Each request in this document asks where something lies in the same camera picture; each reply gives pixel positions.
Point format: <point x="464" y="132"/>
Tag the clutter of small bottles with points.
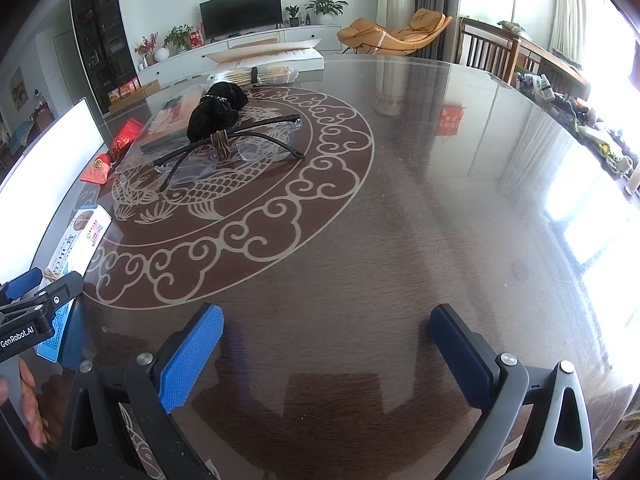
<point x="590" y="120"/>

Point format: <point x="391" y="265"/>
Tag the shiny red packet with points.
<point x="125" y="137"/>

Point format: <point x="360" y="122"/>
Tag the orange lounge chair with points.
<point x="395" y="35"/>

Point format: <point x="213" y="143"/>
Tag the wooden slatted chair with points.
<point x="487" y="50"/>

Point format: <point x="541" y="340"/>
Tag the cotton swab pack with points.
<point x="272" y="74"/>

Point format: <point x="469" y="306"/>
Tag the framed wall painting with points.
<point x="19" y="89"/>

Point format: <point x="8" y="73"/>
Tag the black frame eyeglasses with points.
<point x="257" y="152"/>

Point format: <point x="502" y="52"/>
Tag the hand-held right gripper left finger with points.
<point x="192" y="355"/>

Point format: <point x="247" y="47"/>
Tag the red gift box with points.
<point x="196" y="38"/>

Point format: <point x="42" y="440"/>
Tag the white flat box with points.
<point x="295" y="55"/>

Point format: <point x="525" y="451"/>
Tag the large green potted plant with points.
<point x="325" y="5"/>

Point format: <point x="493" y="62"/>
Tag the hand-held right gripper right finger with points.
<point x="460" y="355"/>

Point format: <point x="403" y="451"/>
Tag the bushy green houseplant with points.
<point x="177" y="37"/>

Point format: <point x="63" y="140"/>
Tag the blue white carton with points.
<point x="85" y="240"/>

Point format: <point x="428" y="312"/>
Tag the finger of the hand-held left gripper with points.
<point x="22" y="282"/>
<point x="62" y="287"/>

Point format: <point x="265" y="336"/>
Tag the wooden bench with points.
<point x="252" y="42"/>

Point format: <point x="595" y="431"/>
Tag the wooden side desk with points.
<point x="555" y="62"/>

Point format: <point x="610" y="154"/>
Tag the sheer white curtain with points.
<point x="570" y="5"/>

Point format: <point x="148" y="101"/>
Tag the person's left hand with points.
<point x="35" y="405"/>

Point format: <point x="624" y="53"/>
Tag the white round vase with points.
<point x="161" y="55"/>

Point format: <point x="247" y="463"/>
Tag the book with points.
<point x="165" y="120"/>

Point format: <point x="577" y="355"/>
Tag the dark elastic band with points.
<point x="255" y="75"/>

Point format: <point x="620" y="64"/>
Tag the black television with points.
<point x="241" y="17"/>

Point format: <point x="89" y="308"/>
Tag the dark display cabinet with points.
<point x="102" y="35"/>

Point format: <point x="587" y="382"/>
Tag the red flower branches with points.
<point x="145" y="46"/>

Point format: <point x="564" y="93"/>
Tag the small potted plant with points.
<point x="292" y="14"/>

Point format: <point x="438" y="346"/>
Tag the red pouch with gold emblem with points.
<point x="97" y="170"/>

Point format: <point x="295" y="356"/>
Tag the white television cabinet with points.
<point x="175" y="62"/>

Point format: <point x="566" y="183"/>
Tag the open cardboard box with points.
<point x="132" y="95"/>

